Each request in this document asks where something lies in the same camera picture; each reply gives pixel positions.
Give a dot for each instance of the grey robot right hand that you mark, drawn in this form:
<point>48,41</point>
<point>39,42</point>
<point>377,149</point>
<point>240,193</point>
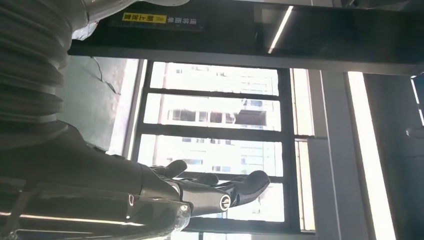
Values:
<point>82,185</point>

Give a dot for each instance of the yellow and black machine label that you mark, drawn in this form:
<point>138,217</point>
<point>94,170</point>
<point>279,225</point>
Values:
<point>159,20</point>

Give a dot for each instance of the ribbed grey right arm sleeve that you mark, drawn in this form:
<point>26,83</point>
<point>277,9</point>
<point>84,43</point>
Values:
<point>30,66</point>

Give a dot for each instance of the long ceiling light strip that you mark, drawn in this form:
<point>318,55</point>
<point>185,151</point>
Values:
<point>371,159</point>

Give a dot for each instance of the dark window frame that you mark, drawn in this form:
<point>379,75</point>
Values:
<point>215,129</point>

